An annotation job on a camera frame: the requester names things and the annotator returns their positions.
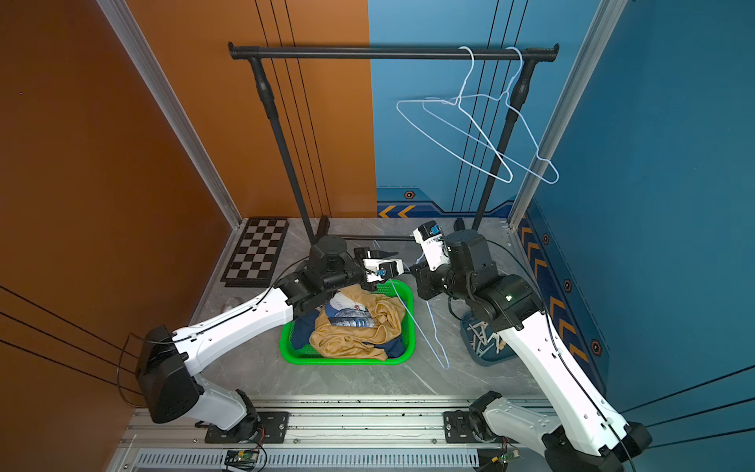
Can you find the yellow printed t-shirt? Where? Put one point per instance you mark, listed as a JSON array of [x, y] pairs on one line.
[[359, 324]]

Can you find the teal plastic tub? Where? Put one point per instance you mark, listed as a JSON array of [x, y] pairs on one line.
[[487, 360]]

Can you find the silver metal cylinder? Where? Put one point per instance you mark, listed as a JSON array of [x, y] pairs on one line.
[[230, 304]]

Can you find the light blue hanger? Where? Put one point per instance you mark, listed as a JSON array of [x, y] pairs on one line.
[[513, 97]]

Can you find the left green circuit board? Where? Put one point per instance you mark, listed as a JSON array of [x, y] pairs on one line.
[[242, 460]]

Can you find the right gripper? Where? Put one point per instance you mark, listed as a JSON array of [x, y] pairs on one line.
[[424, 275]]

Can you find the black white checkerboard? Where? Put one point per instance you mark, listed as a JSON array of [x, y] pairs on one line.
[[256, 253]]

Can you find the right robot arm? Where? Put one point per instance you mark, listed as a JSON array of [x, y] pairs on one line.
[[583, 433]]

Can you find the right green circuit board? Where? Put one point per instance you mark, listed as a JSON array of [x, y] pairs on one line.
[[506, 456]]

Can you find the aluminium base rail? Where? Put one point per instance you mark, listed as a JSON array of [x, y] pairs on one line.
[[328, 434]]

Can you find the green circuit board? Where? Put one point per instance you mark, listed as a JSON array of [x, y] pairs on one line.
[[506, 456], [242, 460]]

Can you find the pale green clothespin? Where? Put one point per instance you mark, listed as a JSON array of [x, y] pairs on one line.
[[479, 330]]

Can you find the black clothes rack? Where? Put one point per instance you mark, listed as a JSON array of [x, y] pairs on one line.
[[255, 55]]

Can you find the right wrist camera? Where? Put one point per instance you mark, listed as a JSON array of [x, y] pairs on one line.
[[431, 239]]

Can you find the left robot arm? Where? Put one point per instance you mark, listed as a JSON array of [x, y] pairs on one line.
[[170, 366]]

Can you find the white clothespin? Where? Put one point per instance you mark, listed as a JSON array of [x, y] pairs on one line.
[[494, 345]]

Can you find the green plastic basket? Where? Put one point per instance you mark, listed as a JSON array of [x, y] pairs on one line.
[[309, 356]]

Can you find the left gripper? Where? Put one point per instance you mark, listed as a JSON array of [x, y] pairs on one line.
[[363, 253]]

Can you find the beige clothespin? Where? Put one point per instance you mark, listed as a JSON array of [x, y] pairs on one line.
[[480, 347]]

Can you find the navy blue t-shirt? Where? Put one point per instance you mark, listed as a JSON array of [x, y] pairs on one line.
[[305, 326]]

